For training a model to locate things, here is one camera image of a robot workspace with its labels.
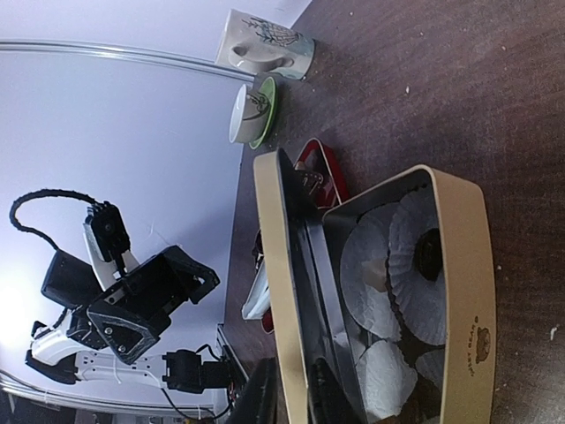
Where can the green saucer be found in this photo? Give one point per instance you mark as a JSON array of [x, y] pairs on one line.
[[268, 89]]

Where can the patterned white mug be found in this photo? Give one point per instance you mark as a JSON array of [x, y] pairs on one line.
[[257, 46]]

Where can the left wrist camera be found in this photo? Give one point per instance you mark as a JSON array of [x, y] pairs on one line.
[[108, 244]]

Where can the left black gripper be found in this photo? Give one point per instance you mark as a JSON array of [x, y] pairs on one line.
[[132, 314]]

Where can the beige chocolate piece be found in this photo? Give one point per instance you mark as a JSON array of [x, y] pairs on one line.
[[375, 274]]

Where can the dark shell chocolate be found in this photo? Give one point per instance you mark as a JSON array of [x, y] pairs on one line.
[[428, 255]]

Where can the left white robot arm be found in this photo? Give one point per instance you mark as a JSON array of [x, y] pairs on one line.
[[72, 350]]

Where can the bear print tin lid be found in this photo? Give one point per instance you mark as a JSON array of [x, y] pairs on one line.
[[308, 315]]

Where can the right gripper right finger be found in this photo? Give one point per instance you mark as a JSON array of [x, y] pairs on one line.
[[328, 403]]

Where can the beige tin box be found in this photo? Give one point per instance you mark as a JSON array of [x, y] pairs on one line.
[[467, 392]]

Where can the white paper cup liner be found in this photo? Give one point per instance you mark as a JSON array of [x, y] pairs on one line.
[[431, 366], [370, 309], [421, 303], [386, 380]]

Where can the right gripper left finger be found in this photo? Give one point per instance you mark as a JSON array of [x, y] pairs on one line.
[[258, 402]]

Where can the dark red chocolate tray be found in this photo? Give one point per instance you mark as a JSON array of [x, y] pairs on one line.
[[325, 186]]

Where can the white bowl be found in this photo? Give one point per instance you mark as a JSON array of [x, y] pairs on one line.
[[248, 115]]

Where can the front aluminium rail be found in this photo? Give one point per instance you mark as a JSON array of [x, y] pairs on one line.
[[112, 397]]

